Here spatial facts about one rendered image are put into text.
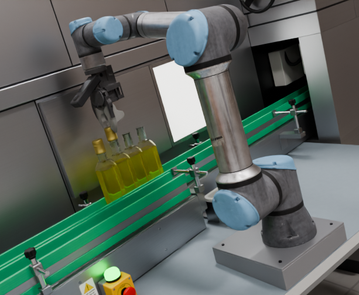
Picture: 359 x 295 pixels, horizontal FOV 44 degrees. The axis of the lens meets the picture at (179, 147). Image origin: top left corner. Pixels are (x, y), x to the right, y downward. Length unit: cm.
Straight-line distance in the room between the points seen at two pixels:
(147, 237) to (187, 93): 71
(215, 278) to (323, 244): 31
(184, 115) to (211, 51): 85
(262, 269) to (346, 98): 121
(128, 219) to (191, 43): 60
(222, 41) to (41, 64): 70
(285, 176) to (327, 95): 97
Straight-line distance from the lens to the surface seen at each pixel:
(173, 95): 180
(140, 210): 137
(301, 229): 122
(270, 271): 117
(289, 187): 118
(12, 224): 149
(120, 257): 133
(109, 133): 144
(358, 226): 140
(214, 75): 102
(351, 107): 224
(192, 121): 187
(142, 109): 169
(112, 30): 131
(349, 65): 225
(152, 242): 140
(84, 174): 155
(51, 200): 153
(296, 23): 209
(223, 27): 104
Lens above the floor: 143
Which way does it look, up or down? 15 degrees down
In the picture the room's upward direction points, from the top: 16 degrees counter-clockwise
